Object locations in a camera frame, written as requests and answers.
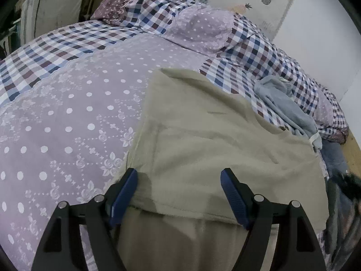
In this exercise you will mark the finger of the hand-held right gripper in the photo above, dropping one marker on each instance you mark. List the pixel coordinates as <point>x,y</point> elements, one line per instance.
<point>354,186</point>

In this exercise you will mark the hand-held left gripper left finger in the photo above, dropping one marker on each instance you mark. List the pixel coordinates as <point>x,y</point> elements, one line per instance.
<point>125,194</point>

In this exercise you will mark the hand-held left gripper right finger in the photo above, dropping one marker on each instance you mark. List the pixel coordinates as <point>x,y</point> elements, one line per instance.
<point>234,200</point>

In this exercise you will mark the grey-green garment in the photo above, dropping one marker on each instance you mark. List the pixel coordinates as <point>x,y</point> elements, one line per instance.
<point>338,217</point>

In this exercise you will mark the khaki shirt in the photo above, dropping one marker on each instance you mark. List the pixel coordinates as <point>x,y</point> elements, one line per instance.
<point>211,146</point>

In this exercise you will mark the blue plush pillow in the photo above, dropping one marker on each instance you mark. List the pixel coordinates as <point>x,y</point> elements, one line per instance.
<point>332,155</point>

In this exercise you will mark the light blue sweatpants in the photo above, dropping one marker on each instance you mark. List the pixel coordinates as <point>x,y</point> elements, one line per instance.
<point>287,110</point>

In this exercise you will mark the silver suitcase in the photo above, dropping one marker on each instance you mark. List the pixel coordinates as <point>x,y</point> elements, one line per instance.
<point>53,11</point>

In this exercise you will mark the wooden bed frame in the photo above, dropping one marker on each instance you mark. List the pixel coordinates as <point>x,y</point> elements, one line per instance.
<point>354,152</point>

